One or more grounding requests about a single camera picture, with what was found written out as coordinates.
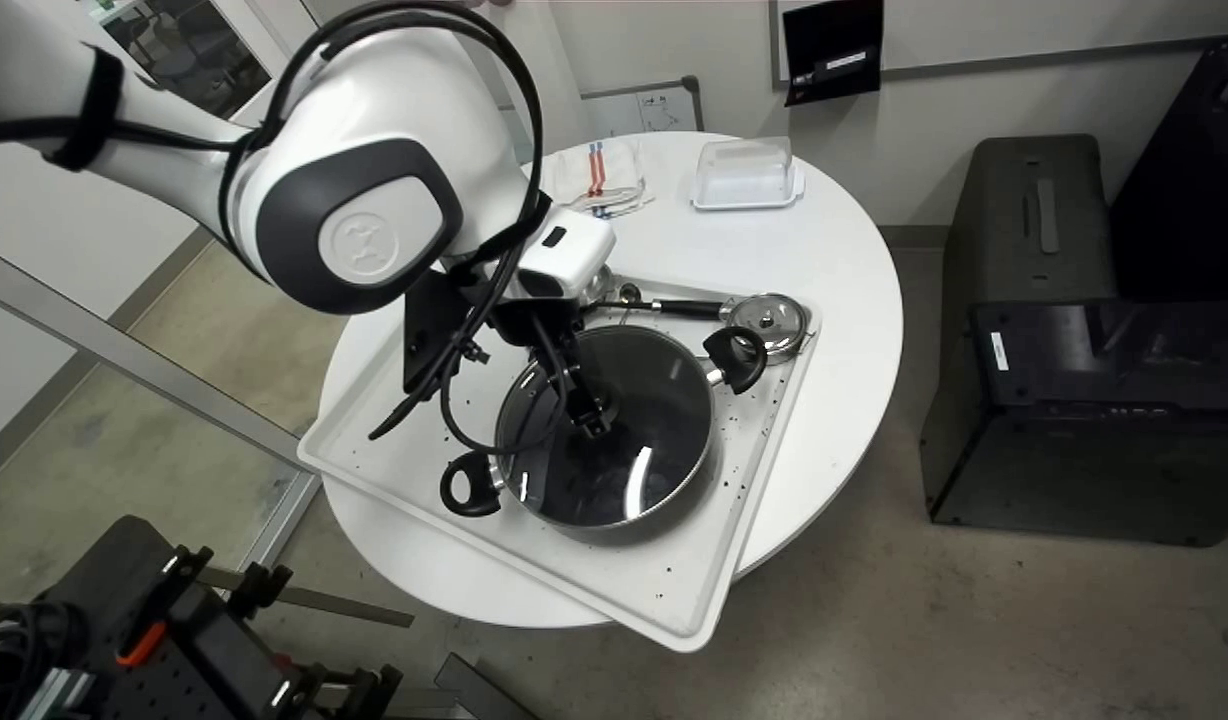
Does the aluminium frame bar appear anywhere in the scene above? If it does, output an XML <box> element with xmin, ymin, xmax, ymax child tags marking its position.
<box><xmin>0</xmin><ymin>234</ymin><xmax>325</xmax><ymax>573</ymax></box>

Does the white box on wrist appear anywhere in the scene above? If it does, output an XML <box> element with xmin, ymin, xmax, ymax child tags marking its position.
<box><xmin>513</xmin><ymin>206</ymin><xmax>620</xmax><ymax>306</ymax></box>

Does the clear plastic container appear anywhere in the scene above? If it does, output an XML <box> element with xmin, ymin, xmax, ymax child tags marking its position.
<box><xmin>542</xmin><ymin>136</ymin><xmax>661</xmax><ymax>224</ymax></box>
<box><xmin>687</xmin><ymin>132</ymin><xmax>806</xmax><ymax>214</ymax></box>

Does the black marker holder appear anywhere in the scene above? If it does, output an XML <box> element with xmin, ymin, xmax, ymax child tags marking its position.
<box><xmin>778</xmin><ymin>0</ymin><xmax>892</xmax><ymax>109</ymax></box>

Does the white plastic tray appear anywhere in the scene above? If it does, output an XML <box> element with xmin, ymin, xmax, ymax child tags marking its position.
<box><xmin>293</xmin><ymin>244</ymin><xmax>825</xmax><ymax>657</ymax></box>

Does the black cabinet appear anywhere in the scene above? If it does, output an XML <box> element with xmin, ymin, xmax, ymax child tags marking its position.
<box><xmin>918</xmin><ymin>132</ymin><xmax>1228</xmax><ymax>550</ymax></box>

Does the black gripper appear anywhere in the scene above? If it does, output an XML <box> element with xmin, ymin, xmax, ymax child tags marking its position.
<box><xmin>486</xmin><ymin>293</ymin><xmax>620</xmax><ymax>444</ymax></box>

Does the black wrist mount plate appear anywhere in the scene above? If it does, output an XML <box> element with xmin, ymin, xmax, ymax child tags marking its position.
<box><xmin>400</xmin><ymin>260</ymin><xmax>481</xmax><ymax>396</ymax></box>

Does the black velcro strap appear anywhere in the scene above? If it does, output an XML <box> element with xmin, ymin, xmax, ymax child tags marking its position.
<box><xmin>44</xmin><ymin>42</ymin><xmax>129</xmax><ymax>177</ymax></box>

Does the black cooking pot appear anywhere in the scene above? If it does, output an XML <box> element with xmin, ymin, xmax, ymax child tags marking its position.
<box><xmin>437</xmin><ymin>315</ymin><xmax>772</xmax><ymax>538</ymax></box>

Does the orange clamp handle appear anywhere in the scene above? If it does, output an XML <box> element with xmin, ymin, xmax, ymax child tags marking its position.
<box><xmin>111</xmin><ymin>617</ymin><xmax>176</xmax><ymax>676</ymax></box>

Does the small leaning whiteboard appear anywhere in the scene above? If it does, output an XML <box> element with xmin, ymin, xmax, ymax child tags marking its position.
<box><xmin>577</xmin><ymin>73</ymin><xmax>708</xmax><ymax>140</ymax></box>

